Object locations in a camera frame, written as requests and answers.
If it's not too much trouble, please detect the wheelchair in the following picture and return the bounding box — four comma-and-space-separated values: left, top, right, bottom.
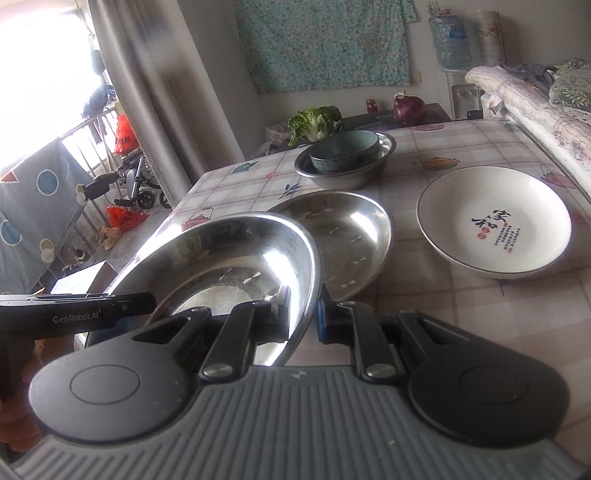
76, 152, 171, 210

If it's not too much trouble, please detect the red onion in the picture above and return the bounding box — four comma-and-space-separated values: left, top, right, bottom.
392, 91, 428, 127

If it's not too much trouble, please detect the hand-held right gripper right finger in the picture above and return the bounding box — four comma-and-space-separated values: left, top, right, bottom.
316, 284, 462, 383

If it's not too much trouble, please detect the white ceramic plate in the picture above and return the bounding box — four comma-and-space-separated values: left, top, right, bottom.
416, 166, 572, 279

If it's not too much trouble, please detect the pair of shoes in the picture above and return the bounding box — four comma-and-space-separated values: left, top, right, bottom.
95, 225, 123, 252

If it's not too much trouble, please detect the dark hanging garment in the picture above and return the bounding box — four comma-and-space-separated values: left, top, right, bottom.
82, 85, 116, 118

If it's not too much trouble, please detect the grey floral bedding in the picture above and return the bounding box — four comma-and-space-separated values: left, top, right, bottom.
496, 62, 555, 88

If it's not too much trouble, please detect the floral paper roll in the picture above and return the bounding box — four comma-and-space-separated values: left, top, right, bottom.
475, 10, 506, 68

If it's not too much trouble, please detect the red bag on floor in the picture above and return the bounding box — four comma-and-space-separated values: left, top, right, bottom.
106, 205, 151, 229

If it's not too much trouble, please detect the grey dotted blanket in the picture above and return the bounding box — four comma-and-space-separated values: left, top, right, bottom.
0, 136, 95, 294

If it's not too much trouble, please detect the beige curtain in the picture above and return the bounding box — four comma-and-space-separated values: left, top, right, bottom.
88, 0, 245, 208

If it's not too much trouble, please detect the checked tablecloth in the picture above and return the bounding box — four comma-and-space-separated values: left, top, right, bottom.
74, 117, 591, 384

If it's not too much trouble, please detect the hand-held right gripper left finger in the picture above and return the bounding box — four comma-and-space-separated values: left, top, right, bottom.
131, 284, 293, 381

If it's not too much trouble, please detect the white water dispenser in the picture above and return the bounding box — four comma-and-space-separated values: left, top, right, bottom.
441, 69, 485, 121

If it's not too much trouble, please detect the white lace quilt roll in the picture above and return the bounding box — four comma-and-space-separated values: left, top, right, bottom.
464, 65, 591, 188

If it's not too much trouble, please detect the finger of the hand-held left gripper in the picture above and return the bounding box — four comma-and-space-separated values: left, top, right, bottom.
108, 292, 157, 322

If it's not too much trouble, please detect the small steel plate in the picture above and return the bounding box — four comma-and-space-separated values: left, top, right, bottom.
83, 211, 322, 367

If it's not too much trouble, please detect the white plastic bag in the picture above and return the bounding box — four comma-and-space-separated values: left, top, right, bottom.
264, 124, 291, 155

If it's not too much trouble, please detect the blue water jug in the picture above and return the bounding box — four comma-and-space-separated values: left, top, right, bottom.
427, 13, 474, 72

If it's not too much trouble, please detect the red hanging bag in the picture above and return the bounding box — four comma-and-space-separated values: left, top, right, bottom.
113, 113, 139, 155

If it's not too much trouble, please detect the teal floral wall cloth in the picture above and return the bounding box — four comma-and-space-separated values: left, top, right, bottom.
233, 0, 420, 95

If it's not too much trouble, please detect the person's left hand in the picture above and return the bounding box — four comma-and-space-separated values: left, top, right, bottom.
0, 397, 43, 461

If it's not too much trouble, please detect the green floral pillow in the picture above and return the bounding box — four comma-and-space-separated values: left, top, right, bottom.
549, 69, 591, 109

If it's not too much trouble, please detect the napa cabbage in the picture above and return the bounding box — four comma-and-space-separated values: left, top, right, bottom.
287, 105, 345, 147

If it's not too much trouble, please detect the teal ceramic bowl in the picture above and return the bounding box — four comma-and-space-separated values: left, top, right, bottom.
309, 130, 380, 175

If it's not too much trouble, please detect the cardboard box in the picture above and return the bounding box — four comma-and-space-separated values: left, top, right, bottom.
50, 261, 116, 296

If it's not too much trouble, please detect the large steel plate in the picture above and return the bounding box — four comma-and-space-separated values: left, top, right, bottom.
268, 191, 394, 303

